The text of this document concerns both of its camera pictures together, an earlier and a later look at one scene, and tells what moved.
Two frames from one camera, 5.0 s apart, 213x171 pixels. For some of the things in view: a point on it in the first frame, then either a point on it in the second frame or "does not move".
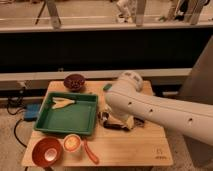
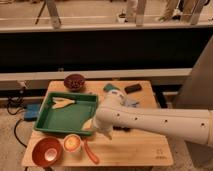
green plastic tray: [77, 118] does not move
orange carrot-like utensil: [90, 153] does not move
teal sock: [107, 87] does not move
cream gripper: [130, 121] → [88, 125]
